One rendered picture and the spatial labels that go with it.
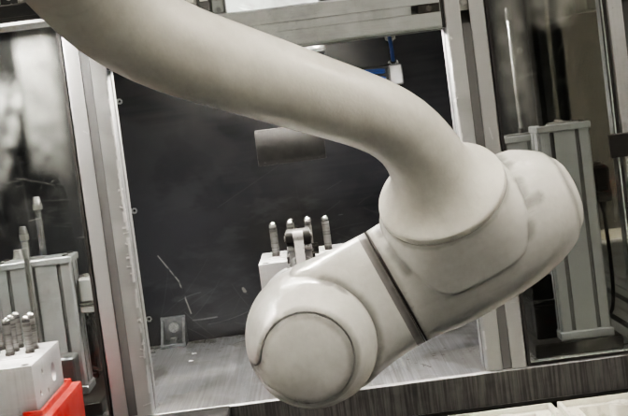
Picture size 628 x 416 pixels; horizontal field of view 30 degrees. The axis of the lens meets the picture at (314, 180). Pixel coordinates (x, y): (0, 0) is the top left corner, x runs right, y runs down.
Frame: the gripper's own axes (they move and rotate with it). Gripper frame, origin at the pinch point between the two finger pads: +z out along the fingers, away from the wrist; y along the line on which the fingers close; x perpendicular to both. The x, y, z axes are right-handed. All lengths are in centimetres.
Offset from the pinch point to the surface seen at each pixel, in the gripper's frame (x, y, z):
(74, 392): 24.9, -7.6, -6.6
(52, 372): 26.7, -5.2, -7.2
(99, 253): 21.8, 5.5, 1.0
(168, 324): 20.6, -10.2, 43.4
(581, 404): -27.0, -15.7, -7.0
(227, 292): 11.5, -6.6, 43.8
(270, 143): 2.1, 14.7, 18.8
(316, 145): -3.5, 13.7, 18.8
